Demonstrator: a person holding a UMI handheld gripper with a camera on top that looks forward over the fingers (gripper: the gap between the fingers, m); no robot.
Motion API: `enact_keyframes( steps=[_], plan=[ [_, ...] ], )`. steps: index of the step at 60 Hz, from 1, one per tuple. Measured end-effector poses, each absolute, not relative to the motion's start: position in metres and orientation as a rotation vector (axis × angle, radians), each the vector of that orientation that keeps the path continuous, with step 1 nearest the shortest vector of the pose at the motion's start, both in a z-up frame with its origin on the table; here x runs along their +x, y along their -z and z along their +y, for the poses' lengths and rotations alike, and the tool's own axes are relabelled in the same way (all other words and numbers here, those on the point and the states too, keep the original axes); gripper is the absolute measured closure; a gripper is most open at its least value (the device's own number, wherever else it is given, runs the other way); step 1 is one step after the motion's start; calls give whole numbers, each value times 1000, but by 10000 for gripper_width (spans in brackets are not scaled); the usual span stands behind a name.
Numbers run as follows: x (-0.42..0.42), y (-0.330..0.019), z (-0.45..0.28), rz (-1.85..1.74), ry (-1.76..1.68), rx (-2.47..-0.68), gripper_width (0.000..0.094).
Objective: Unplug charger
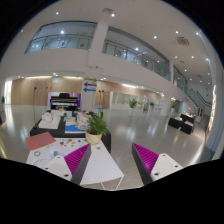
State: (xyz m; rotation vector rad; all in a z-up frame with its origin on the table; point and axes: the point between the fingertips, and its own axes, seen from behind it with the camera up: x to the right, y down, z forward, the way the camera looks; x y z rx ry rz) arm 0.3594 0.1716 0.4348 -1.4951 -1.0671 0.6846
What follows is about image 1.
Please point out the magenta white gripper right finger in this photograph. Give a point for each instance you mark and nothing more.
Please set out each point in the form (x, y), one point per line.
(153, 166)

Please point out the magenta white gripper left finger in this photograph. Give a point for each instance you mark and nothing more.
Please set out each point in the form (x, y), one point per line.
(72, 166)

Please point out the white rectangular table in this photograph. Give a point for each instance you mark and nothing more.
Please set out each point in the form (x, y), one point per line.
(101, 167)

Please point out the blue model base board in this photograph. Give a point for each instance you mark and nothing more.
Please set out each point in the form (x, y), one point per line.
(72, 127)

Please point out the red paper sheet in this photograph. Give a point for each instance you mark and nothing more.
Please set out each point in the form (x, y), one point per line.
(39, 140)

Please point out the potted green plant yellow pot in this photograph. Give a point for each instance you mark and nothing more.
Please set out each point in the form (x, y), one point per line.
(97, 128)

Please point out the black display platform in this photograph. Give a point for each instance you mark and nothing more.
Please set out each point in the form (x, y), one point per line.
(60, 133)

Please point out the white architectural model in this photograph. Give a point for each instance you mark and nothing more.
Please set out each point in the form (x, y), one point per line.
(49, 121)

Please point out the black display table near right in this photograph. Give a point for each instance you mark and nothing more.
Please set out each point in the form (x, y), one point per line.
(185, 127)

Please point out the black display table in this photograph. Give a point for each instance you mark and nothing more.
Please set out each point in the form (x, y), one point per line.
(187, 118)
(185, 127)

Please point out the black display table far right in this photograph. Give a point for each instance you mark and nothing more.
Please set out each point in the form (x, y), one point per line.
(187, 118)

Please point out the black upright piano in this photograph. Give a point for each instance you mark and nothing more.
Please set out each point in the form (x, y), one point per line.
(64, 100)

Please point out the background potted plant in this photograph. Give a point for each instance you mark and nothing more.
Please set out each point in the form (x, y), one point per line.
(132, 103)

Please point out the directional arrow signs pillar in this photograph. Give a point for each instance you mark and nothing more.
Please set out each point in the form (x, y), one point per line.
(89, 84)

